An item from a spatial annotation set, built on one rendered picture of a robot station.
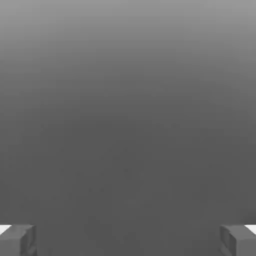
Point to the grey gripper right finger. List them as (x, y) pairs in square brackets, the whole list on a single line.
[(240, 241)]

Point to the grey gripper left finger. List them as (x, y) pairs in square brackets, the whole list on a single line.
[(16, 241)]

